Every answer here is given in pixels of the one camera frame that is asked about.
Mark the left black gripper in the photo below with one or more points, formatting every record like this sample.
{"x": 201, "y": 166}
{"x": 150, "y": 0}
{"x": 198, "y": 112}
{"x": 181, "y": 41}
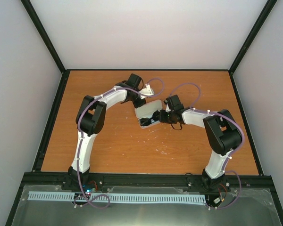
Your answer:
{"x": 137, "y": 104}

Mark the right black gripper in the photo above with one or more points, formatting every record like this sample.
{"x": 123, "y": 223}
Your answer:
{"x": 162, "y": 118}

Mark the pink glasses case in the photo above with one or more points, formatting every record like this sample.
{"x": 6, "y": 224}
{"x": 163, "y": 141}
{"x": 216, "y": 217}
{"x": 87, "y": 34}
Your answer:
{"x": 147, "y": 110}

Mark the black thin-frame sunglasses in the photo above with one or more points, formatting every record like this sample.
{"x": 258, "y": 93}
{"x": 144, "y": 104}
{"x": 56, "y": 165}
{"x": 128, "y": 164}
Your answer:
{"x": 145, "y": 122}

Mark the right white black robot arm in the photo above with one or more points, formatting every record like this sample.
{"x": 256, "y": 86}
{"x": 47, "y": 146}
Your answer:
{"x": 224, "y": 135}

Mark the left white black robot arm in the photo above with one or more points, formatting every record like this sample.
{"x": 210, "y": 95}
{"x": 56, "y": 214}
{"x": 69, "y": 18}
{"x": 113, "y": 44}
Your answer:
{"x": 91, "y": 118}

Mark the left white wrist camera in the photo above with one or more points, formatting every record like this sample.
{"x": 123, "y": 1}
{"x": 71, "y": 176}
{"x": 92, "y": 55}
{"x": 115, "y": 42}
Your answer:
{"x": 147, "y": 91}

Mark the light blue slotted cable duct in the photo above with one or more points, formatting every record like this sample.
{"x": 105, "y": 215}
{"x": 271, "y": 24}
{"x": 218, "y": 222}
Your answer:
{"x": 196, "y": 199}

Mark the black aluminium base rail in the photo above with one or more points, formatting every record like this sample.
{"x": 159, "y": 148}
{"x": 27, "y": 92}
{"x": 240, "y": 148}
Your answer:
{"x": 103, "y": 182}

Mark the left black frame post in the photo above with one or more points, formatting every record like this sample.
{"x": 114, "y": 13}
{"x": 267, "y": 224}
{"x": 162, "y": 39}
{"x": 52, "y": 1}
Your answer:
{"x": 43, "y": 34}

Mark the black frame post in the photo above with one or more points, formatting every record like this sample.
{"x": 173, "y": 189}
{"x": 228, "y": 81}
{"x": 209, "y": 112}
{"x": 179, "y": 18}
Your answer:
{"x": 268, "y": 7}
{"x": 43, "y": 34}

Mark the right black frame post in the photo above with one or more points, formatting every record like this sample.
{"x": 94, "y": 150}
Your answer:
{"x": 268, "y": 7}

